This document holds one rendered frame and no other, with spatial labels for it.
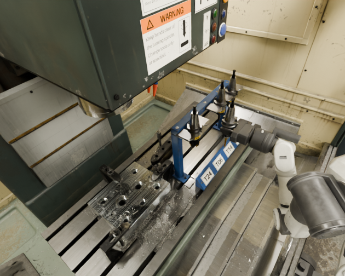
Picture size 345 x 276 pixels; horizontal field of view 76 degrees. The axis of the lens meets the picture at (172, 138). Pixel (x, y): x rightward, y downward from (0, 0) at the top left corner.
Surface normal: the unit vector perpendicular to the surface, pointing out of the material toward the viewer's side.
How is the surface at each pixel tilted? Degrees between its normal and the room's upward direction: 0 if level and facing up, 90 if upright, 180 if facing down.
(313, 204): 46
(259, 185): 8
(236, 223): 7
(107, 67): 90
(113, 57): 90
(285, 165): 55
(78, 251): 0
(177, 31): 90
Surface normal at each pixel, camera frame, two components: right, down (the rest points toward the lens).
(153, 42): 0.79, 0.39
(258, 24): -0.61, 0.57
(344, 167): -0.85, -0.38
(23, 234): -0.07, -0.72
